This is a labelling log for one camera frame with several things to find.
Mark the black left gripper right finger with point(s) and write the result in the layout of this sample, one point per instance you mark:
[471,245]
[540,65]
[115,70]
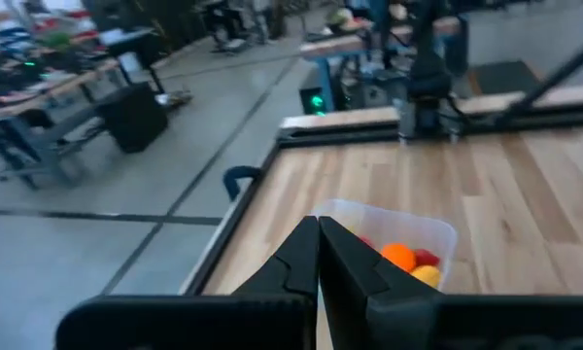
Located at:
[418,321]

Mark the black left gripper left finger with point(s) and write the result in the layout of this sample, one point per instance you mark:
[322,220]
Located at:
[199,321]

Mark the yellow toy banana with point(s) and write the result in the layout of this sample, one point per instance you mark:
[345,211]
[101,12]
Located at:
[426,276]

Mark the red toy strawberry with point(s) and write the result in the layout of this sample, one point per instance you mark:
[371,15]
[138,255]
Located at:
[427,257]

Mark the orange toy orange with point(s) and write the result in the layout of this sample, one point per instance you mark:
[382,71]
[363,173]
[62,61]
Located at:
[398,256]

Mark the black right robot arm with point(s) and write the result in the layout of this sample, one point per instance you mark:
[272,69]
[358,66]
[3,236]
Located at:
[427,73]

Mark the clear plastic tupperware container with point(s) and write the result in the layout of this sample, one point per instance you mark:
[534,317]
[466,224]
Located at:
[408,221]

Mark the black cube cabinet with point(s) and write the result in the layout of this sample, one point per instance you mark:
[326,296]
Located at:
[133,116]

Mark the computer tower with green light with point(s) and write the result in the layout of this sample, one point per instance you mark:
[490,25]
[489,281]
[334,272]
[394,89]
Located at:
[316,101]

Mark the long wooden workbench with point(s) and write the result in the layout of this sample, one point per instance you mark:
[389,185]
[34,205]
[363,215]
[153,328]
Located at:
[44,97]

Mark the blue-legged workbench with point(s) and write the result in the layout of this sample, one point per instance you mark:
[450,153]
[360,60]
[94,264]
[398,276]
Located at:
[350,44]

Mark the black aluminium table frame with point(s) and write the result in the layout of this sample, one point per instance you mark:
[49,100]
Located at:
[335,136]

